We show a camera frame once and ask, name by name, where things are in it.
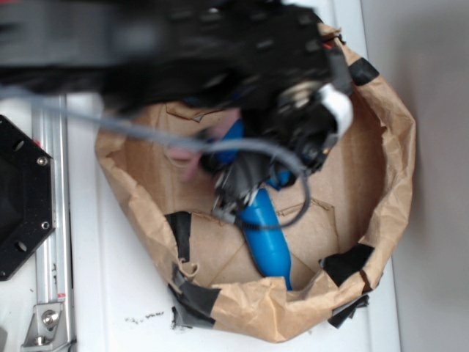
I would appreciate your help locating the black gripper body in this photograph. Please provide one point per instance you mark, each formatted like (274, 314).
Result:
(290, 89)

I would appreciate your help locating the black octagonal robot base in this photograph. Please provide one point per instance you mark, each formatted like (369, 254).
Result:
(26, 198)

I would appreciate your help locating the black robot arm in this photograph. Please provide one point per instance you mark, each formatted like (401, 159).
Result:
(132, 53)

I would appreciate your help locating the pink plush bunny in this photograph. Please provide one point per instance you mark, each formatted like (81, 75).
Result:
(190, 160)

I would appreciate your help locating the blue plastic bottle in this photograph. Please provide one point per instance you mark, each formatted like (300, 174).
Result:
(265, 240)

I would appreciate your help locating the aluminium extrusion rail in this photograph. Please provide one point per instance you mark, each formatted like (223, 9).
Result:
(54, 273)

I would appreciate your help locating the metal corner bracket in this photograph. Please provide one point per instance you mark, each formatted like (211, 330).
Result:
(47, 329)

